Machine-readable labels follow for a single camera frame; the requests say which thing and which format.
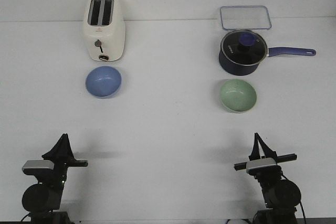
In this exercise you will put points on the green bowl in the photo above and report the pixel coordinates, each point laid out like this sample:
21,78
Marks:
237,95

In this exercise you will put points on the white two-slot toaster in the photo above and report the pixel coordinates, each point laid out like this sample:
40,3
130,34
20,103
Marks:
104,30

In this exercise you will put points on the glass pot lid blue knob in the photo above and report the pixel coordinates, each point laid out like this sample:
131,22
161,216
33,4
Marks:
244,47

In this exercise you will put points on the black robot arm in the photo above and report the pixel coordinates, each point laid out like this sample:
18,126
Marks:
42,200
281,195

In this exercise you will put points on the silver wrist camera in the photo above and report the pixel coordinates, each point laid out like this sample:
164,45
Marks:
259,163
33,167

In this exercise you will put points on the dark blue saucepan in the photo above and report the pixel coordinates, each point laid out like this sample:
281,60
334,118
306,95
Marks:
243,70

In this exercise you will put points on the blue bowl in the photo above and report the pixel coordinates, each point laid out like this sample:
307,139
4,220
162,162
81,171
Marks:
103,82

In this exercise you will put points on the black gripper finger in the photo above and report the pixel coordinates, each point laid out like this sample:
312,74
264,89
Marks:
57,151
69,152
255,151
269,153

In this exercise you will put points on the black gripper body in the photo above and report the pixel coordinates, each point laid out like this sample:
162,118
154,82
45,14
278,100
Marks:
61,167
274,172

